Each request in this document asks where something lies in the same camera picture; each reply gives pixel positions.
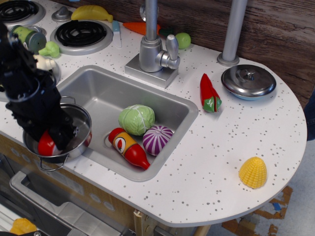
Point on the green toy can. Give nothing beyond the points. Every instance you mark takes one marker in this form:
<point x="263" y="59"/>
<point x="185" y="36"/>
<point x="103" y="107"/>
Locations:
<point x="32" y="40"/>

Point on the purple toy onion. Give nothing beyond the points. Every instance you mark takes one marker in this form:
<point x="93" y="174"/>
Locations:
<point x="155" y="139"/>

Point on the green toy lime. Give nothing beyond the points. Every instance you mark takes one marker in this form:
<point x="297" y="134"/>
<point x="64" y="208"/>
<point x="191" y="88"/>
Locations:
<point x="184" y="40"/>

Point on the cream toy milk jug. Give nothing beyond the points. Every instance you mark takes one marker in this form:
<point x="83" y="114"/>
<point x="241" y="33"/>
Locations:
<point x="44" y="63"/>

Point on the yellow toy banana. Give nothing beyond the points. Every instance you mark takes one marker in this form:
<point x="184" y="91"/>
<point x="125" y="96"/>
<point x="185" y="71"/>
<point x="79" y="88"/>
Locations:
<point x="91" y="12"/>

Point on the steel pot with handles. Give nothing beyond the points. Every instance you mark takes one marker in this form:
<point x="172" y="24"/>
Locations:
<point x="77" y="145"/>

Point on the back left stove burner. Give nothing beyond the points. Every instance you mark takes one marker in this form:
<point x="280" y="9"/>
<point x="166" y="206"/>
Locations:
<point x="21" y="12"/>

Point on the black coil stove burner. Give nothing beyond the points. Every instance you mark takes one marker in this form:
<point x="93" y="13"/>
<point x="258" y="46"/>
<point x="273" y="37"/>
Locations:
<point x="82" y="37"/>

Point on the front left stove burner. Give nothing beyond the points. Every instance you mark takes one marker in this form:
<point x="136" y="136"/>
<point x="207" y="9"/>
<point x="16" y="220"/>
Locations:
<point x="57" y="73"/>

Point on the grey toy sink basin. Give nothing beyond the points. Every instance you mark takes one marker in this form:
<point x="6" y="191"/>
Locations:
<point x="104" y="94"/>

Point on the blue handled toy knife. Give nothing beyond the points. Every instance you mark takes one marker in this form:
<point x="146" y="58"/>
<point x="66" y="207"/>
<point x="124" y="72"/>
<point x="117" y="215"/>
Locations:
<point x="116" y="34"/>

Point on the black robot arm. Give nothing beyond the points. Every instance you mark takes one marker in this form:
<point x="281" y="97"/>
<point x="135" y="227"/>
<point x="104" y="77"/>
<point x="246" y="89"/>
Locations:
<point x="16" y="62"/>

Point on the silver toy faucet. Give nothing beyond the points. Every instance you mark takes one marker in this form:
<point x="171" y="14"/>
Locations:
<point x="153" y="64"/>

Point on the toy oven door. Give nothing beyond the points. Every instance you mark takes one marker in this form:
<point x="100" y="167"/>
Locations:
<point x="58" y="214"/>

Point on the yellow toy on floor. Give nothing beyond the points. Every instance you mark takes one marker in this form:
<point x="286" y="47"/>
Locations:
<point x="22" y="226"/>

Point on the silver stove knob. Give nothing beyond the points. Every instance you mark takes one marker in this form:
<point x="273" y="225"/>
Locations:
<point x="62" y="15"/>

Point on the red toy ketchup bottle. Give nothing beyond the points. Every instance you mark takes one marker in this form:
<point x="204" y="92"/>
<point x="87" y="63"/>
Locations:
<point x="128" y="148"/>

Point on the orange toy carrot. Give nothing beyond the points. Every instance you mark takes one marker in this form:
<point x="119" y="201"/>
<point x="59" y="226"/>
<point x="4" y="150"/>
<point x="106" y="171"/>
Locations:
<point x="140" y="28"/>

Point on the green toy broccoli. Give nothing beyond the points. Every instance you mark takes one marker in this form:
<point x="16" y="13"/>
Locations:
<point x="51" y="49"/>

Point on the steel pot lid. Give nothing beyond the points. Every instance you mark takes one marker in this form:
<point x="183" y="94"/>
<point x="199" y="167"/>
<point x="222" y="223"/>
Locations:
<point x="248" y="82"/>

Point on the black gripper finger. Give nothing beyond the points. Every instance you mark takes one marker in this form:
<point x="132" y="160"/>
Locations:
<point x="36" y="131"/>
<point x="62" y="135"/>

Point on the red toy chili pepper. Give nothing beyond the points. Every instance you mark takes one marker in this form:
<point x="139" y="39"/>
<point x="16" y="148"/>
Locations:
<point x="209" y="97"/>

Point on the green toy cabbage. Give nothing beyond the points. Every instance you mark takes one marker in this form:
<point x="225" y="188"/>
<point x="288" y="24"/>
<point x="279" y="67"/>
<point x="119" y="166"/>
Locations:
<point x="137" y="119"/>

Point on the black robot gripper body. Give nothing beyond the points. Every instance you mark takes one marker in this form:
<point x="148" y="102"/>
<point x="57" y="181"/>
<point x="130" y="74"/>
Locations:
<point x="36" y="102"/>

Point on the silver metal post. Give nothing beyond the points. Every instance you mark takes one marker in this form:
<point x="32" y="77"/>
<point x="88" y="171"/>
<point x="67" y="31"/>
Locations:
<point x="229" y="55"/>

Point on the yellow toy corn piece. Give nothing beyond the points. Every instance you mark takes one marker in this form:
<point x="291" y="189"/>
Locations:
<point x="253" y="173"/>

